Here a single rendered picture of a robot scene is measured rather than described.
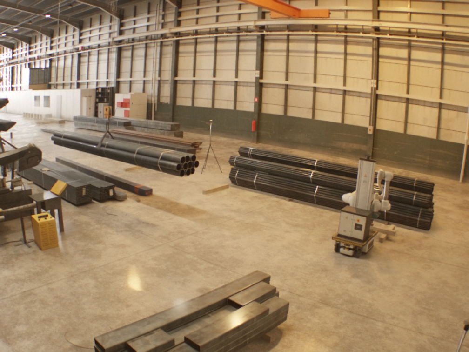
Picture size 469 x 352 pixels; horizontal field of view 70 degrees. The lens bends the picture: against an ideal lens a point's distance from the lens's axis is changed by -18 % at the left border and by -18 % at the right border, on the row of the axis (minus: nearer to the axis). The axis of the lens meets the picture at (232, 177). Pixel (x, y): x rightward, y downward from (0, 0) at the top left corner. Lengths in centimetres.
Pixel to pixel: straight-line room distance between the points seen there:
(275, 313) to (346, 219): 308
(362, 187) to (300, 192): 318
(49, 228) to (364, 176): 597
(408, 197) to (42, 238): 801
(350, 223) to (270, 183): 408
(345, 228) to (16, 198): 706
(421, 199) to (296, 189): 345
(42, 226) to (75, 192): 260
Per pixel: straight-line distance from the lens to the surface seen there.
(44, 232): 745
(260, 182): 1111
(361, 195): 767
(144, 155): 907
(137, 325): 436
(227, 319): 447
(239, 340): 453
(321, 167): 1078
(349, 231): 746
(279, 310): 495
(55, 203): 810
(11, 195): 919
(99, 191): 995
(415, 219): 948
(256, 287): 514
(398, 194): 963
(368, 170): 753
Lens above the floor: 302
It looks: 14 degrees down
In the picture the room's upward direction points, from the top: 2 degrees clockwise
